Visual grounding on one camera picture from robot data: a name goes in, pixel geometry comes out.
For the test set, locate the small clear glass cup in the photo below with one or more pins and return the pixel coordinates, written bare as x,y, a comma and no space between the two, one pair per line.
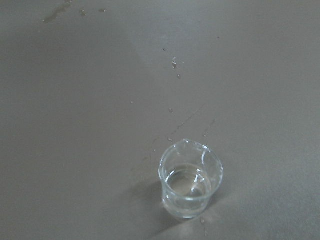
190,173

